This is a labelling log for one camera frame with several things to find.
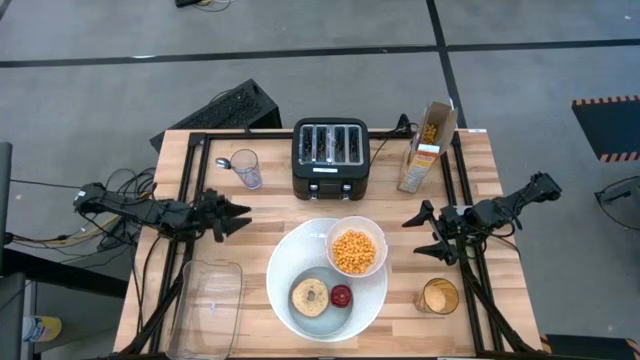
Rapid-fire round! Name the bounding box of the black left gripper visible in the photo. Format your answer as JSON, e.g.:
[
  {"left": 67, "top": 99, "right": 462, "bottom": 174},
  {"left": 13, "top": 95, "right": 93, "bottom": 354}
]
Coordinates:
[{"left": 192, "top": 188, "right": 253, "bottom": 244}]

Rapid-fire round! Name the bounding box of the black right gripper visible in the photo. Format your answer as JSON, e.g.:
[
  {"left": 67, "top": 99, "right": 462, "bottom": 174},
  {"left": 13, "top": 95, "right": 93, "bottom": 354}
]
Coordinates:
[{"left": 401, "top": 200, "right": 480, "bottom": 267}]

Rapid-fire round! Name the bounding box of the cardboard cereal box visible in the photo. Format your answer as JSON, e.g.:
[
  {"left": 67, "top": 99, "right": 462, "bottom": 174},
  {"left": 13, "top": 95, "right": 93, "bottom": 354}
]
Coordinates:
[{"left": 397, "top": 101, "right": 459, "bottom": 195}]

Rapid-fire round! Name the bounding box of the seeded bagel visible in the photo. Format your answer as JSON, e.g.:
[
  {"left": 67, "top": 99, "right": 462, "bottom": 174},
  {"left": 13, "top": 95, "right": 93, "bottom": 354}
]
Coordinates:
[{"left": 290, "top": 277, "right": 331, "bottom": 319}]

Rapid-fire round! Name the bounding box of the clear drinking glass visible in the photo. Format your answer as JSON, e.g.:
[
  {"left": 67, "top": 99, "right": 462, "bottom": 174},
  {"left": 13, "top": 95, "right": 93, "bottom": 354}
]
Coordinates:
[{"left": 229, "top": 148, "right": 264, "bottom": 191}]

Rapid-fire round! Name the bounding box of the white bowl with pink rim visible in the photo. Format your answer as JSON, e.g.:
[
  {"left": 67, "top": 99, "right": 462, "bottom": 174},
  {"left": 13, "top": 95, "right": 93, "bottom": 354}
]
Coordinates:
[{"left": 324, "top": 215, "right": 389, "bottom": 279}]

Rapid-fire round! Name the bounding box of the amber glass of juice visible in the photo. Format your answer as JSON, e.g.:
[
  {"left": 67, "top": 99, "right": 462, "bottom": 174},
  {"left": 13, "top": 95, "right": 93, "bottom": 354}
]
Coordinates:
[{"left": 414, "top": 277, "right": 461, "bottom": 316}]

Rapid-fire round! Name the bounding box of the orange cereal balls pile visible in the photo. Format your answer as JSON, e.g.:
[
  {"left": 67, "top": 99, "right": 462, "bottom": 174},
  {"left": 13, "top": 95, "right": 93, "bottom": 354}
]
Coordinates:
[{"left": 331, "top": 229, "right": 377, "bottom": 275}]

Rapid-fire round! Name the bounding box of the clear plastic bin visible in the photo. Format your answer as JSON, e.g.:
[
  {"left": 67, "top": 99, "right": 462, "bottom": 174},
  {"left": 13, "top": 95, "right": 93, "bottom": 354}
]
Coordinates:
[{"left": 164, "top": 258, "right": 245, "bottom": 360}]

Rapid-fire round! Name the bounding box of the black four-slot toaster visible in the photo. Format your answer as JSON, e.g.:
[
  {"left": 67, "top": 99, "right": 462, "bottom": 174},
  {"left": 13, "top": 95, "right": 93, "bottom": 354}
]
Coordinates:
[{"left": 291, "top": 117, "right": 371, "bottom": 202}]

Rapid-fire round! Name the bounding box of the black computer tower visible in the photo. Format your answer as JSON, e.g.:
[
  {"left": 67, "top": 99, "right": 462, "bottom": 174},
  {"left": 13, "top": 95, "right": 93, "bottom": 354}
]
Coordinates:
[{"left": 149, "top": 78, "right": 283, "bottom": 154}]

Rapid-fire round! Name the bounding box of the pale blue-grey plate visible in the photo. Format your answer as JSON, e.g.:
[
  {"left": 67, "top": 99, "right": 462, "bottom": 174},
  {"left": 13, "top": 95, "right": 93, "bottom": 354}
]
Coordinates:
[{"left": 286, "top": 265, "right": 354, "bottom": 337}]

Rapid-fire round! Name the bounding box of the black hazard-striped floor mat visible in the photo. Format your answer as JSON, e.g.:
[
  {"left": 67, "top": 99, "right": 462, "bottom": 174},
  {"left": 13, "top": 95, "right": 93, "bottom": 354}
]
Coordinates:
[
  {"left": 538, "top": 333, "right": 640, "bottom": 360},
  {"left": 571, "top": 94, "right": 640, "bottom": 164}
]

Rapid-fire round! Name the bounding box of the grey stand base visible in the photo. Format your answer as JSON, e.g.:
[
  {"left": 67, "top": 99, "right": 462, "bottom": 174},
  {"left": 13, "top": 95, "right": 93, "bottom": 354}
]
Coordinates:
[{"left": 594, "top": 175, "right": 640, "bottom": 206}]

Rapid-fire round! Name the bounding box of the yellow and white bottle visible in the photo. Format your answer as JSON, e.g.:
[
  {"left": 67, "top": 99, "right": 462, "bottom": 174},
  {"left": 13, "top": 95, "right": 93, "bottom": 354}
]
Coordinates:
[{"left": 21, "top": 314, "right": 63, "bottom": 344}]

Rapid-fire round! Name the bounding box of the black aluminium table frame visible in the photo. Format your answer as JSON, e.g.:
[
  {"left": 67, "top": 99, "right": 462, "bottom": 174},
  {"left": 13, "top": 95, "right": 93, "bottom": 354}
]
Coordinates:
[{"left": 97, "top": 128, "right": 544, "bottom": 360}]

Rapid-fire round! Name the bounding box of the black toaster power cable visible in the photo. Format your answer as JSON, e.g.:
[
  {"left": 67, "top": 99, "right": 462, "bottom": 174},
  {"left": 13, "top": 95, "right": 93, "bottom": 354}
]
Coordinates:
[{"left": 368, "top": 113, "right": 416, "bottom": 154}]

